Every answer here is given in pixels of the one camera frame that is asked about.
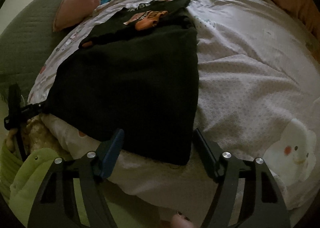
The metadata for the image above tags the green plush slipper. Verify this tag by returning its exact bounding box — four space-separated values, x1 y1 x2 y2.
0 139 91 228

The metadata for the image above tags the operator thumb at bottom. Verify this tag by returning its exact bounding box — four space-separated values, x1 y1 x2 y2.
159 212 196 228

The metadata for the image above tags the black garment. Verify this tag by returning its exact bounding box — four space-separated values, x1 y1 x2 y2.
46 0 199 166

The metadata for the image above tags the orange black sock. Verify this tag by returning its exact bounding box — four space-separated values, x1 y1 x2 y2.
124 10 169 30

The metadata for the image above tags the white strawberry print bedsheet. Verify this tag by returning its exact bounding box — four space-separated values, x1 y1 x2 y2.
28 0 319 225

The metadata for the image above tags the grey quilted headboard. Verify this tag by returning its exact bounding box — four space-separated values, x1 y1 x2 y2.
1 0 73 102

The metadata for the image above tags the pink pillow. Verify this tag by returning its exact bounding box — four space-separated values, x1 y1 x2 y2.
53 0 100 32

